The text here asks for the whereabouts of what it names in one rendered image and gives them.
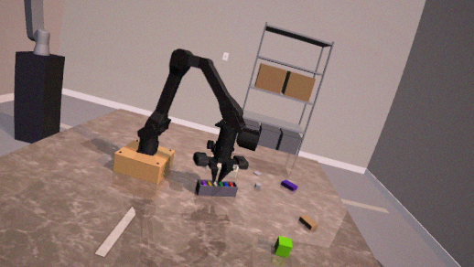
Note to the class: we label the green cube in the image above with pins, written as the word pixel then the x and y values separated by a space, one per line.
pixel 283 246

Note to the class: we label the purple rectangular block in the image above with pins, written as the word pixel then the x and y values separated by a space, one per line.
pixel 289 185

